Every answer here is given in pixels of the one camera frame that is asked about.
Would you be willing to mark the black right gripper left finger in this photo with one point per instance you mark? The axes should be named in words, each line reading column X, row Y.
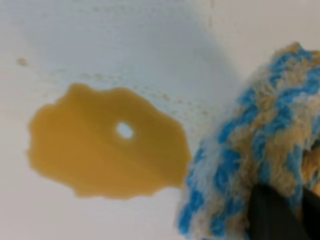
column 270, row 218

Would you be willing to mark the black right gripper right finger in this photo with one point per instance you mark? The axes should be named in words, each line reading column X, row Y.
column 311, row 215

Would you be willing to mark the blue striped stained rag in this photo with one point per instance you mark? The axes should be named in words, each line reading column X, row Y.
column 270, row 136

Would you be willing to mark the brown coffee puddle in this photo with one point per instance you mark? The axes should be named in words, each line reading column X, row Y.
column 108, row 143

